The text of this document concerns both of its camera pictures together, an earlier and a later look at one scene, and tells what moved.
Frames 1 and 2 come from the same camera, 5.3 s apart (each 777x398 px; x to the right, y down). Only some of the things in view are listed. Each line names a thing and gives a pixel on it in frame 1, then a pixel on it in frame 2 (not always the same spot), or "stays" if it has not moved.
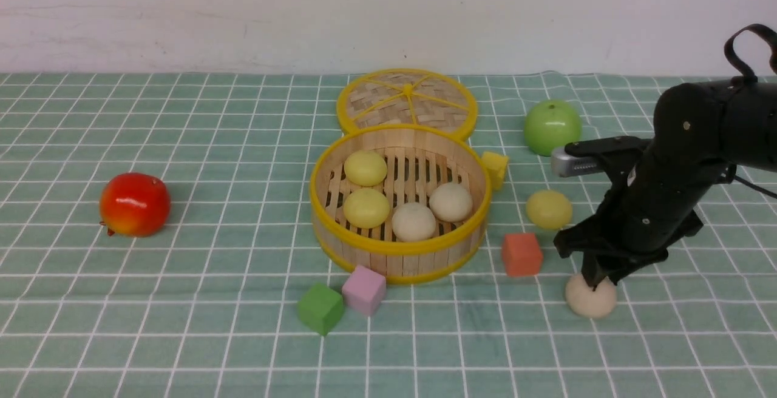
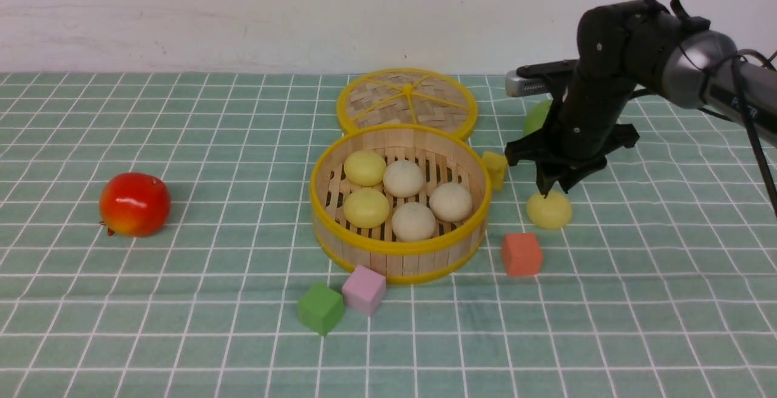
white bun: x=450 y=202 stays
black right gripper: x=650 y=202 -> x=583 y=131
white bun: x=413 y=222 stays
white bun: x=585 y=302 -> x=403 y=178
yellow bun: x=549 y=209 stays
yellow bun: x=365 y=168 stays
